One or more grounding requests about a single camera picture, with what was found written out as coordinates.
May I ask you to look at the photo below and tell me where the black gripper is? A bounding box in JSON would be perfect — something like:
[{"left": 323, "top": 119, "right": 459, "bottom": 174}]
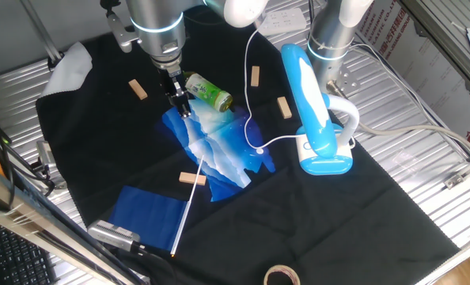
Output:
[{"left": 157, "top": 65, "right": 193, "bottom": 120}]

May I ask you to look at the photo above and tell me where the blue flag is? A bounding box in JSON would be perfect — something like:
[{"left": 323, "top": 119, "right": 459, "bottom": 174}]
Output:
[{"left": 107, "top": 156, "right": 205, "bottom": 257}]

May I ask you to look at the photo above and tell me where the green tea bottle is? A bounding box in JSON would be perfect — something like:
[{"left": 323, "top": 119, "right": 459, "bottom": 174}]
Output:
[{"left": 181, "top": 70, "right": 234, "bottom": 113}]

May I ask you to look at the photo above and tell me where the white power strip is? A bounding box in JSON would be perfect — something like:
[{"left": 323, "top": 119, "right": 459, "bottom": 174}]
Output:
[{"left": 256, "top": 7, "right": 308, "bottom": 37}]

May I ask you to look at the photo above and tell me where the blue and white desk lamp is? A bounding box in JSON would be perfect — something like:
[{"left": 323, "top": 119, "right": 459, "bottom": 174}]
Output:
[{"left": 280, "top": 43, "right": 361, "bottom": 177}]

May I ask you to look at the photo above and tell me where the black cloth with mountain print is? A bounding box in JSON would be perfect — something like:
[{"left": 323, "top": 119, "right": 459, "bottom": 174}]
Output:
[{"left": 35, "top": 3, "right": 461, "bottom": 285}]

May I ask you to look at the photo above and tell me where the brown tape roll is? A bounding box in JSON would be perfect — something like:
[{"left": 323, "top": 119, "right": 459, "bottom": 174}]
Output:
[{"left": 263, "top": 264, "right": 301, "bottom": 285}]

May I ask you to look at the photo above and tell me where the black keyboard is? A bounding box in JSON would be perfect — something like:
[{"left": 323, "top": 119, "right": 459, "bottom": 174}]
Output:
[{"left": 0, "top": 221, "right": 58, "bottom": 285}]

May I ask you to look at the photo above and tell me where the clear plastic bag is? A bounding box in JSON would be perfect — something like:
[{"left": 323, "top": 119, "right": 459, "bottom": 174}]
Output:
[{"left": 392, "top": 146, "right": 423, "bottom": 172}]

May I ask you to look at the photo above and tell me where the cardboard panel with red print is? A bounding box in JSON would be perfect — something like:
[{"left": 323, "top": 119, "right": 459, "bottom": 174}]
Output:
[{"left": 355, "top": 0, "right": 470, "bottom": 155}]

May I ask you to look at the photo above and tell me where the white lamp cable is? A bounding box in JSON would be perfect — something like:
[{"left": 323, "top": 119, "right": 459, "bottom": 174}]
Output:
[{"left": 243, "top": 21, "right": 357, "bottom": 155}]

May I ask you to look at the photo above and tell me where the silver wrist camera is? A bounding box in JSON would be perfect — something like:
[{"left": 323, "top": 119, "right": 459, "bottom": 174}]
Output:
[{"left": 100, "top": 0, "right": 141, "bottom": 54}]

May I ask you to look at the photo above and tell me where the aluminium frame beam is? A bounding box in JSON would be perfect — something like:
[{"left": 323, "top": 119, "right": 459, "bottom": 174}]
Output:
[
  {"left": 400, "top": 0, "right": 470, "bottom": 98},
  {"left": 19, "top": 0, "right": 64, "bottom": 67},
  {"left": 0, "top": 158, "right": 149, "bottom": 285}
]

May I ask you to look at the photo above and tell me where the black camera cable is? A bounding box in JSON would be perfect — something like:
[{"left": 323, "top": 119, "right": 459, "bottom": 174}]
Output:
[{"left": 0, "top": 98, "right": 58, "bottom": 217}]

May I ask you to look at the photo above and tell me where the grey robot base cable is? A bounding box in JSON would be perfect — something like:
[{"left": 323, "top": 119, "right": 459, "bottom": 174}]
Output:
[{"left": 325, "top": 78, "right": 470, "bottom": 159}]

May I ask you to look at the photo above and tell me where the metal corner bracket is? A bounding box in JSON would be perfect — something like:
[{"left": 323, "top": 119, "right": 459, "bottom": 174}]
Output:
[{"left": 443, "top": 152, "right": 470, "bottom": 190}]

